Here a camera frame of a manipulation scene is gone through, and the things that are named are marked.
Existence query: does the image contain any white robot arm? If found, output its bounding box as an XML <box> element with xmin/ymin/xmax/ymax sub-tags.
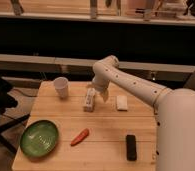
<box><xmin>92</xmin><ymin>55</ymin><xmax>195</xmax><ymax>171</ymax></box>

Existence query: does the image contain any wooden table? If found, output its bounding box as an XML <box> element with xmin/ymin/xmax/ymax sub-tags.
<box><xmin>12</xmin><ymin>81</ymin><xmax>156</xmax><ymax>171</ymax></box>

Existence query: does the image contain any black rectangular remote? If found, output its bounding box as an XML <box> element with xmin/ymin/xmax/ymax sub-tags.
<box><xmin>126</xmin><ymin>135</ymin><xmax>137</xmax><ymax>161</ymax></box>

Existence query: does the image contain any green ceramic bowl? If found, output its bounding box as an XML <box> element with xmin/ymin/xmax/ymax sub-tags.
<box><xmin>20</xmin><ymin>120</ymin><xmax>59</xmax><ymax>158</ymax></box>

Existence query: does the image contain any black office chair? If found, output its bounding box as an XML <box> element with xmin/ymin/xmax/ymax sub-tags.
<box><xmin>0</xmin><ymin>77</ymin><xmax>30</xmax><ymax>153</ymax></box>

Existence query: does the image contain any white bottle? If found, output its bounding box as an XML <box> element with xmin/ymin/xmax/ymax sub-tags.
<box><xmin>83</xmin><ymin>88</ymin><xmax>96</xmax><ymax>112</ymax></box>

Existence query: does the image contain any white paper cup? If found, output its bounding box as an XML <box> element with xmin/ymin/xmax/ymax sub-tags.
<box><xmin>53</xmin><ymin>77</ymin><xmax>68</xmax><ymax>99</ymax></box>

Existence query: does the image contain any white folded cloth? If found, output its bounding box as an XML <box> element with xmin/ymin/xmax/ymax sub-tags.
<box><xmin>116</xmin><ymin>95</ymin><xmax>128</xmax><ymax>111</ymax></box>

